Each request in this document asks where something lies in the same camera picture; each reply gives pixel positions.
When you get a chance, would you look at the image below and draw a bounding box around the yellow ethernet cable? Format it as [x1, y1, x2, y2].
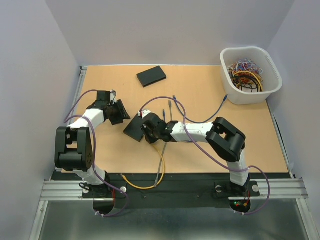
[120, 144, 166, 190]

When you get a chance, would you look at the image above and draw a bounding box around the white plastic bin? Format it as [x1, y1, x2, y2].
[220, 46, 283, 105]

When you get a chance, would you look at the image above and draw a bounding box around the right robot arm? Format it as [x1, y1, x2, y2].
[137, 110, 250, 195]

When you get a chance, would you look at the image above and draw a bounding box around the black network switch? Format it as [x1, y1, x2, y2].
[123, 114, 144, 142]
[136, 66, 167, 88]

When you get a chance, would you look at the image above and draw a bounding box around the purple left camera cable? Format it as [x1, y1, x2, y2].
[63, 89, 130, 219]

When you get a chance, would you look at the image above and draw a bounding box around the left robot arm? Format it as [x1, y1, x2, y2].
[54, 90, 130, 198]

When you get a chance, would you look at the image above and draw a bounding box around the aluminium rail frame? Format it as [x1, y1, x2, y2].
[30, 65, 320, 240]

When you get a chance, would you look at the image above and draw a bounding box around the grey ethernet cable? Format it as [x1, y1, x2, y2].
[154, 99, 174, 188]

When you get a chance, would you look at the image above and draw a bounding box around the bundle of coloured wires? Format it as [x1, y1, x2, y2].
[227, 57, 266, 94]

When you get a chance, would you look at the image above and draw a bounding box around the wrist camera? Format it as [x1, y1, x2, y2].
[109, 90, 117, 105]
[137, 109, 151, 119]

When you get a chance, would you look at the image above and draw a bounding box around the purple camera cable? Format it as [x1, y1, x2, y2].
[63, 89, 130, 219]
[139, 96, 271, 216]

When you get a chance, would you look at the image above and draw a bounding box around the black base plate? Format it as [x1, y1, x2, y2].
[79, 173, 260, 213]

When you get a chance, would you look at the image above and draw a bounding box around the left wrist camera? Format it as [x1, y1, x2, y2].
[109, 90, 117, 105]

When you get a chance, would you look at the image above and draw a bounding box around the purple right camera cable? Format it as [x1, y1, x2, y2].
[139, 96, 271, 216]

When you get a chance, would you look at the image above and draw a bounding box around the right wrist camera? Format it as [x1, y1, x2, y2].
[137, 109, 151, 119]

